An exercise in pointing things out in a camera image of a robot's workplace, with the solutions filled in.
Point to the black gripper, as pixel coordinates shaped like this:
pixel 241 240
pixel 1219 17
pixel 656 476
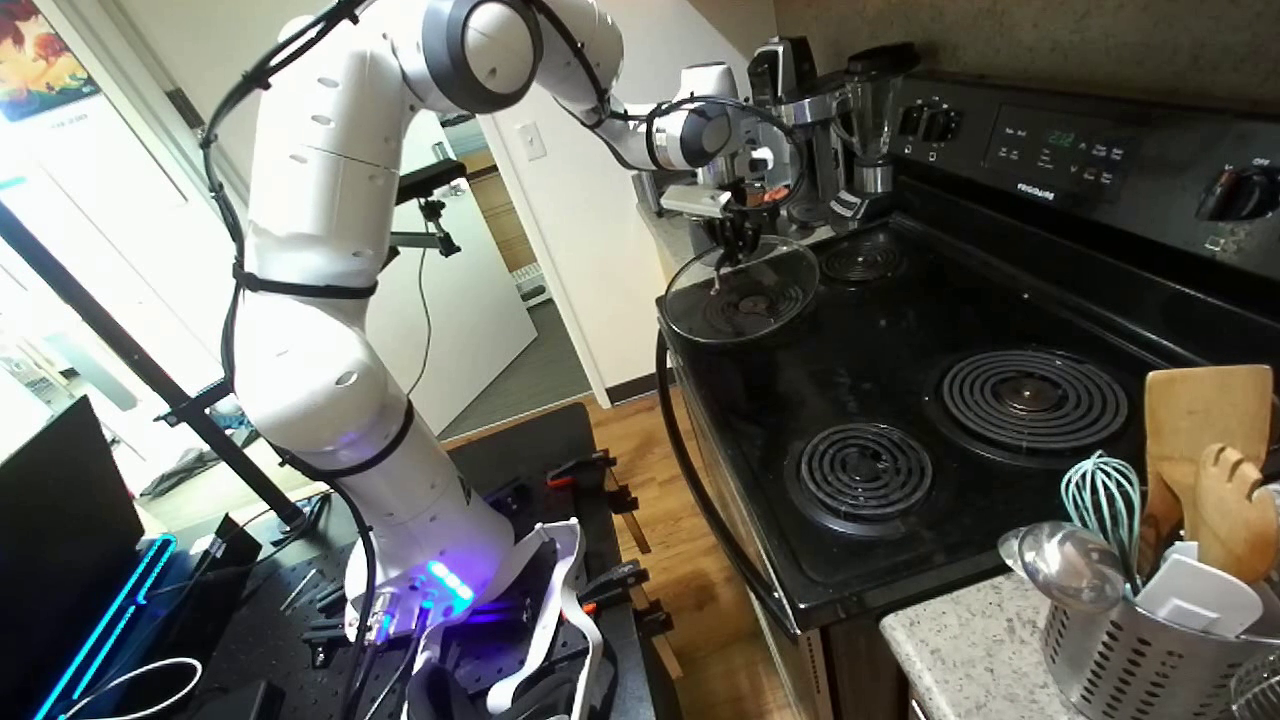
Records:
pixel 745 184

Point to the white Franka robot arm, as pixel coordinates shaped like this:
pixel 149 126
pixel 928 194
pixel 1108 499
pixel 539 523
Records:
pixel 321 172

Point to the small coil stove burner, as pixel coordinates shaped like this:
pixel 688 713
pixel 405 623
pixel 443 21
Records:
pixel 862 470
pixel 866 263

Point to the black stove control knob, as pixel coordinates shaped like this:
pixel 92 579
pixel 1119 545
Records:
pixel 1232 190
pixel 917 120

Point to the black electric stove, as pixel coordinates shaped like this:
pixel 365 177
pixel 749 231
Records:
pixel 1065 294

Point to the black kitchen appliance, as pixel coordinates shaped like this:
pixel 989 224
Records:
pixel 783 66

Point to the black clamp with orange tips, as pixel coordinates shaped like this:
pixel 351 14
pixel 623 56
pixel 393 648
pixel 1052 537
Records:
pixel 582 470
pixel 613 582

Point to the white door panel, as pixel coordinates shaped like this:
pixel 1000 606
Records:
pixel 464 323

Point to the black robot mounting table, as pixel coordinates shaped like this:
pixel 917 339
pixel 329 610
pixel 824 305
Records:
pixel 535 444

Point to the teal whisk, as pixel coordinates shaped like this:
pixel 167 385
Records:
pixel 1101 510

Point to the metal ladle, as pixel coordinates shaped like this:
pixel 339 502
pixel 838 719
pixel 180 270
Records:
pixel 1062 563

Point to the wooden fork spoon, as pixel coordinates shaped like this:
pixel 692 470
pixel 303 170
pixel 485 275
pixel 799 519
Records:
pixel 1228 519

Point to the white plastic spatula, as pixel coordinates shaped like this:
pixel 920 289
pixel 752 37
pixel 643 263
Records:
pixel 1196 591

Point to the perforated metal utensil holder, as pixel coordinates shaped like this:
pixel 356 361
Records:
pixel 1132 663

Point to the black metal stand pole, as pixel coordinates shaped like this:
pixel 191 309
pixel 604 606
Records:
pixel 135 351

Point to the black case with blue edges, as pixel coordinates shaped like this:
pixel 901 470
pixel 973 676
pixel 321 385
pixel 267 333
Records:
pixel 121 623

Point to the black monitor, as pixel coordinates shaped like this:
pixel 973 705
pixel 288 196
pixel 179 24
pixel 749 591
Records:
pixel 55 563

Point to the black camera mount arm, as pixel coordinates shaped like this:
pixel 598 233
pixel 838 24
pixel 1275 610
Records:
pixel 431 240

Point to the black stereo camera bar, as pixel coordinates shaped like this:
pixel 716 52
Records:
pixel 432 177

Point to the colourful wall picture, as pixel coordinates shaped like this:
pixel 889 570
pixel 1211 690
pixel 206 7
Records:
pixel 42 62

